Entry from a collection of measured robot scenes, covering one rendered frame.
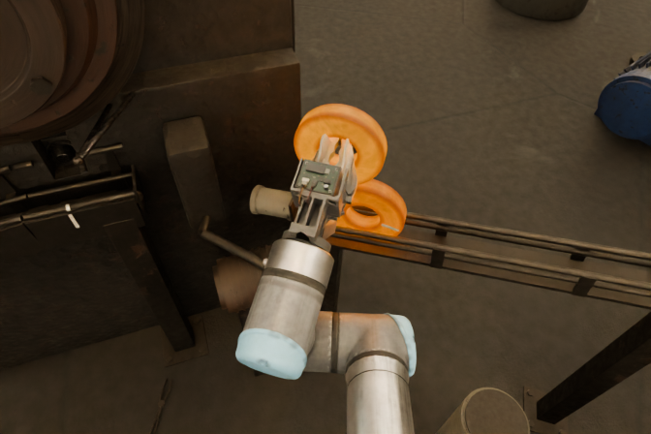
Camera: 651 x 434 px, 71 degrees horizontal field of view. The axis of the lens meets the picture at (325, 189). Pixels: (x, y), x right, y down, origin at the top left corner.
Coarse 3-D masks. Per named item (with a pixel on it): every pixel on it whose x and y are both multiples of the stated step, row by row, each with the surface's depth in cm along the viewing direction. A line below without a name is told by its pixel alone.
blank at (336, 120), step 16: (320, 112) 71; (336, 112) 70; (352, 112) 71; (304, 128) 73; (320, 128) 73; (336, 128) 72; (352, 128) 71; (368, 128) 70; (304, 144) 76; (368, 144) 72; (384, 144) 73; (336, 160) 79; (368, 160) 75; (384, 160) 74; (368, 176) 77
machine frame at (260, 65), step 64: (192, 0) 79; (256, 0) 83; (192, 64) 88; (256, 64) 88; (128, 128) 87; (256, 128) 98; (0, 192) 88; (64, 192) 94; (64, 256) 107; (192, 256) 123; (0, 320) 117; (64, 320) 126; (128, 320) 136
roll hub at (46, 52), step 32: (0, 0) 50; (32, 0) 50; (0, 32) 52; (32, 32) 52; (64, 32) 54; (0, 64) 55; (32, 64) 55; (64, 64) 56; (0, 96) 57; (32, 96) 58
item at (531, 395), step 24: (336, 264) 98; (336, 288) 108; (624, 336) 95; (648, 336) 87; (600, 360) 102; (624, 360) 94; (648, 360) 92; (576, 384) 110; (600, 384) 104; (528, 408) 131; (552, 408) 121; (576, 408) 116; (552, 432) 127
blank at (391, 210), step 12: (372, 180) 81; (360, 192) 80; (372, 192) 79; (384, 192) 80; (396, 192) 82; (348, 204) 84; (360, 204) 83; (372, 204) 82; (384, 204) 81; (396, 204) 80; (348, 216) 87; (360, 216) 89; (372, 216) 89; (384, 216) 83; (396, 216) 82; (360, 228) 88; (372, 228) 87; (384, 228) 86; (396, 228) 84
